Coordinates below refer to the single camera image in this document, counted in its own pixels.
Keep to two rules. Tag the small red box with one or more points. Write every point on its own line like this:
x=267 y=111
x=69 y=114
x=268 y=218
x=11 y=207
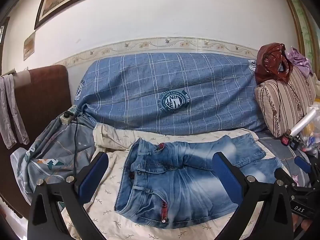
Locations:
x=286 y=140

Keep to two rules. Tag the framed bamboo painting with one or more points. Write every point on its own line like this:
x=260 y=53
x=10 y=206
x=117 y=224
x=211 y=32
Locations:
x=300 y=17

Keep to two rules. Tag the power strip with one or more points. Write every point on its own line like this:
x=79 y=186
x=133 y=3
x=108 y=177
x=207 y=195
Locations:
x=68 y=116

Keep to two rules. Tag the purple cloth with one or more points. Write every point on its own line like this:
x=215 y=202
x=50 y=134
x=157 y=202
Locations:
x=300 y=60

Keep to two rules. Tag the cream leaf-print blanket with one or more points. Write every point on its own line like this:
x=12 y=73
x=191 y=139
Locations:
x=112 y=142

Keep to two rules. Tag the grey hanging cloth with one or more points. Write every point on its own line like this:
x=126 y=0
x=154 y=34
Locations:
x=12 y=110

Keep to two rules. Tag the blue denim pants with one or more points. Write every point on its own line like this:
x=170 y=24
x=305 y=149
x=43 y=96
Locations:
x=175 y=180

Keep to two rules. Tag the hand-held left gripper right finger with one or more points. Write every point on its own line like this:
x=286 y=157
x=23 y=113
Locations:
x=226 y=177

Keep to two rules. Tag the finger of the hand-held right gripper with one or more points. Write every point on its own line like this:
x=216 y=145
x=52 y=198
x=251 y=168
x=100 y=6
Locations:
x=283 y=175
x=303 y=164

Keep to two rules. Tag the blue plaid duvet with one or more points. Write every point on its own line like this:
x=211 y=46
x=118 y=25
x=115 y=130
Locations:
x=150 y=85

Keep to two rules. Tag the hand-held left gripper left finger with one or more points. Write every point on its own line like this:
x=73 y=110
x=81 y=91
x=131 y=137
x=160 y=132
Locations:
x=93 y=177

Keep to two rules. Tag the clear plastic bag of sundries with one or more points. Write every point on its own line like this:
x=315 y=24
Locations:
x=311 y=137

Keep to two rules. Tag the person's right hand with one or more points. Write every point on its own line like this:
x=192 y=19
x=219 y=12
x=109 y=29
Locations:
x=303 y=227

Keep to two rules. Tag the red-brown plastic bag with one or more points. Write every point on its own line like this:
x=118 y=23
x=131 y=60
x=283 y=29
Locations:
x=270 y=60

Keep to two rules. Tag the clear plastic roll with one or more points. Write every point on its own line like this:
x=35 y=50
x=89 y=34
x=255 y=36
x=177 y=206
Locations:
x=303 y=122

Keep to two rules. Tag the small black box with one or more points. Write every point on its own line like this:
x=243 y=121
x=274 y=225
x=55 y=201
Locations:
x=295 y=142

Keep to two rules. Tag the grey-blue star-print bedsheet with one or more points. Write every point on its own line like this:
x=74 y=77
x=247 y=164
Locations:
x=50 y=142

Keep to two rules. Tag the striped floral pillow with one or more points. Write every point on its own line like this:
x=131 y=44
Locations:
x=282 y=105

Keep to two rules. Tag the small framed picture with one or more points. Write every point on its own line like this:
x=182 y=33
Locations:
x=29 y=45

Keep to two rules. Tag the brown headboard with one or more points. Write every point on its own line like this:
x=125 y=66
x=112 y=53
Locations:
x=42 y=100

